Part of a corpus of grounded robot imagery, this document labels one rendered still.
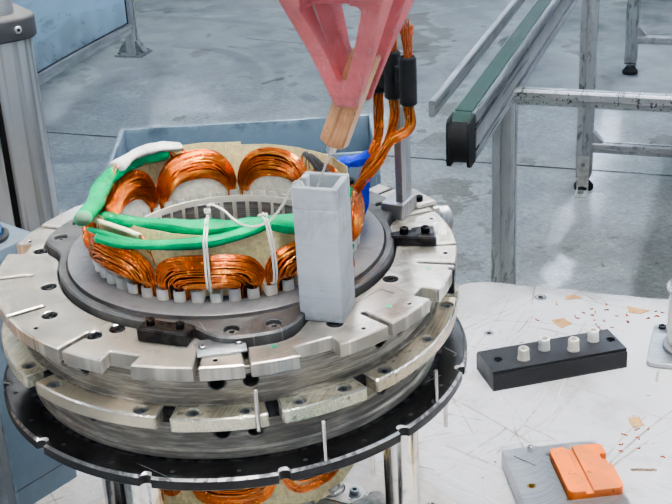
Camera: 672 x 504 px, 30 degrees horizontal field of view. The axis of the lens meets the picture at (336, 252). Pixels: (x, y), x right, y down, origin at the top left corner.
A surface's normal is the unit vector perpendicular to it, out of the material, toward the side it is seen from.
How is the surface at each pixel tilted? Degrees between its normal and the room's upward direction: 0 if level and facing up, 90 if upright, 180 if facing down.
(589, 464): 0
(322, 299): 90
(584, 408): 0
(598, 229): 0
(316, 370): 90
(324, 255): 90
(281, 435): 90
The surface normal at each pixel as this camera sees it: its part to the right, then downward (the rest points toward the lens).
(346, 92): -0.41, 0.47
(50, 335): -0.05, -0.91
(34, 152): 0.57, 0.32
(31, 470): 0.78, 0.22
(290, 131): 0.04, 0.42
